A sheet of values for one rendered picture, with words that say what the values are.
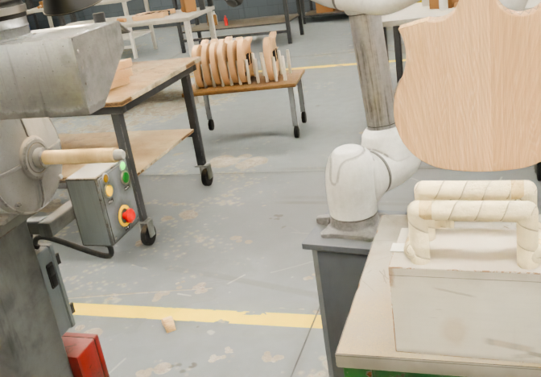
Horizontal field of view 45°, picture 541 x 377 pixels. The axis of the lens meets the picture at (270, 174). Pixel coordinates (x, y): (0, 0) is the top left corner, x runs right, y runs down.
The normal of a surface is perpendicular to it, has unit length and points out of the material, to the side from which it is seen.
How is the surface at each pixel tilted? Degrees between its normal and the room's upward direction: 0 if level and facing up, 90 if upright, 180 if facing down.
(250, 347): 0
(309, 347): 0
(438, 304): 90
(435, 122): 92
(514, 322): 90
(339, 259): 90
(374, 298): 0
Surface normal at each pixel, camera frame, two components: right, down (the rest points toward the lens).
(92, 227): -0.29, 0.38
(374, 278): -0.15, -0.92
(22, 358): 0.95, -0.02
